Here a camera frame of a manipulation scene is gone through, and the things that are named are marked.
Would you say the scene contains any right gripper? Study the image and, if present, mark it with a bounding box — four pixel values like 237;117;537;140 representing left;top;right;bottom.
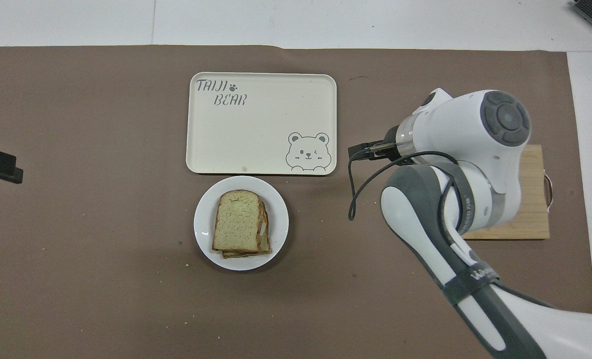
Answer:
370;126;402;163

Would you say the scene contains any white round plate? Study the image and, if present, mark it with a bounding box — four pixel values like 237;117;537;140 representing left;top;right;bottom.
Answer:
194;176;290;271

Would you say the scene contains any cream tray with bear print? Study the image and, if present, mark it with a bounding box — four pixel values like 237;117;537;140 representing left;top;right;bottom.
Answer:
186;72;338;176

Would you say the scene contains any wooden cutting board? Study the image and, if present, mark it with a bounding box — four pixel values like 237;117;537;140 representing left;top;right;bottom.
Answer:
462;145;556;240

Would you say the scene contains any toast bread slice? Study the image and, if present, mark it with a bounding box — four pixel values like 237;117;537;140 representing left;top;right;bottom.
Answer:
211;189;267;252
220;196;273;259

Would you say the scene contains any black cable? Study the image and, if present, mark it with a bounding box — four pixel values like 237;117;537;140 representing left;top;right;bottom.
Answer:
348;144;465;236

